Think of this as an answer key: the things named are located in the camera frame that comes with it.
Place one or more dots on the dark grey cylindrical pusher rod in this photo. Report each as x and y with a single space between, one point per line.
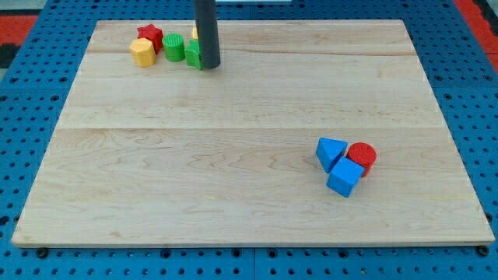
208 35

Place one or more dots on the green star block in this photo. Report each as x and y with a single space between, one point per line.
193 54

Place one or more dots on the red star block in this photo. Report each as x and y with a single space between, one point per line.
152 33

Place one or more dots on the blue triangle block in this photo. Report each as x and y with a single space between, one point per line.
329 151

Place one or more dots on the yellow block behind rod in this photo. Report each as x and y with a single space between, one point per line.
194 33

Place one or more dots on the green cylinder block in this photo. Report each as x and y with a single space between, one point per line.
173 44

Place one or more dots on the yellow hexagon block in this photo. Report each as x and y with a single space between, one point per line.
143 52

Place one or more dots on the light wooden board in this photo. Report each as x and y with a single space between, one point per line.
171 156

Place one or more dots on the red cylinder block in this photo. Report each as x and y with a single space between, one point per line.
363 154

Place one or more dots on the blue cube block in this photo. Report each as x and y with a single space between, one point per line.
344 176

